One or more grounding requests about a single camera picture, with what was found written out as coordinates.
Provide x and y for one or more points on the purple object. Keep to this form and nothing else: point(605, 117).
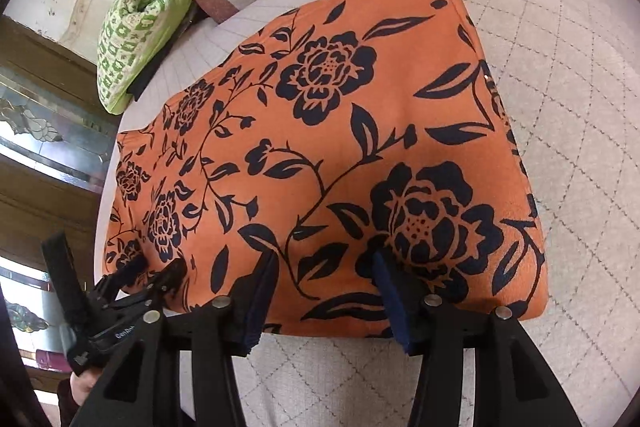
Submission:
point(50, 361)

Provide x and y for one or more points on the person's left forearm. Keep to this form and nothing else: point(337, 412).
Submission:
point(65, 407)

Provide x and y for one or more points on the orange floral pants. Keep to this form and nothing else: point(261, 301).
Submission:
point(325, 132)

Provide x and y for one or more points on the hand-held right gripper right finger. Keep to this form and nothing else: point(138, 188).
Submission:
point(392, 302)

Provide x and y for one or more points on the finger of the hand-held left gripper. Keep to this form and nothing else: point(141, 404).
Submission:
point(167, 274)
point(132, 264)

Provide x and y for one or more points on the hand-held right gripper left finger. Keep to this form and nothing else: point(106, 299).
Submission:
point(257, 302)

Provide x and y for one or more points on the person's left hand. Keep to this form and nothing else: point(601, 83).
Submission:
point(85, 389)

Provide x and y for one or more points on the green patterned blanket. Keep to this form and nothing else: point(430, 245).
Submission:
point(135, 27)

